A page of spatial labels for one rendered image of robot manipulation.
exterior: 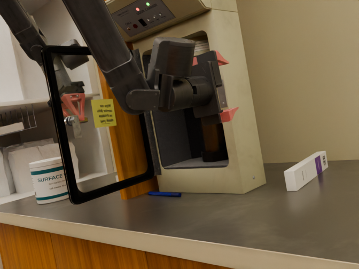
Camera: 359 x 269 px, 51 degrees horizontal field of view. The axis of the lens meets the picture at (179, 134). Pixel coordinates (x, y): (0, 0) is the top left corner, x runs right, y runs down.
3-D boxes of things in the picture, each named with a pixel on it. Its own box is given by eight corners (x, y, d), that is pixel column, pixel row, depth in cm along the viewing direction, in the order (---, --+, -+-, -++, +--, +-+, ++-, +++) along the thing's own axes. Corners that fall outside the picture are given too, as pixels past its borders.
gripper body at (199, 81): (214, 60, 73) (188, 61, 68) (225, 111, 73) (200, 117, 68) (190, 68, 77) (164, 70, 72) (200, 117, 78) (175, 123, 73)
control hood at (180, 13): (131, 42, 117) (125, 9, 116) (212, 8, 94) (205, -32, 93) (100, 41, 108) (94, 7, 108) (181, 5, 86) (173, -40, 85)
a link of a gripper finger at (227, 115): (244, 81, 79) (216, 86, 72) (251, 115, 79) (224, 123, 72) (219, 88, 83) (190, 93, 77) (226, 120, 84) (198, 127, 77)
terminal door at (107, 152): (155, 177, 117) (132, 47, 115) (72, 207, 93) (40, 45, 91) (153, 177, 117) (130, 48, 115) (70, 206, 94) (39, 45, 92)
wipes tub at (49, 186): (62, 194, 149) (55, 156, 148) (80, 195, 140) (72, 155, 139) (30, 203, 139) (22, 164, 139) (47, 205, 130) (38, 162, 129)
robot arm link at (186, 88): (146, 107, 69) (168, 117, 65) (150, 70, 66) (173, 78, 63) (173, 103, 74) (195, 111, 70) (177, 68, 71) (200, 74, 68)
